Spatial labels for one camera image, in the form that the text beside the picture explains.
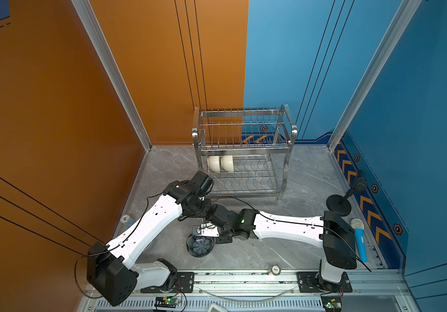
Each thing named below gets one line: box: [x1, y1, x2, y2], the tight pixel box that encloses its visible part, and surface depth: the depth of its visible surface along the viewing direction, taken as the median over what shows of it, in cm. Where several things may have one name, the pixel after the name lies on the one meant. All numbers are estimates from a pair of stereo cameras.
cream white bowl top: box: [207, 155, 221, 173], surface depth 99 cm
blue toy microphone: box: [350, 218, 368, 263], surface depth 83 cm
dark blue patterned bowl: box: [186, 235, 216, 259], surface depth 82 cm
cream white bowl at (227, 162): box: [220, 154, 234, 173], surface depth 99 cm
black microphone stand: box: [326, 170, 368, 217], surface depth 94 cm
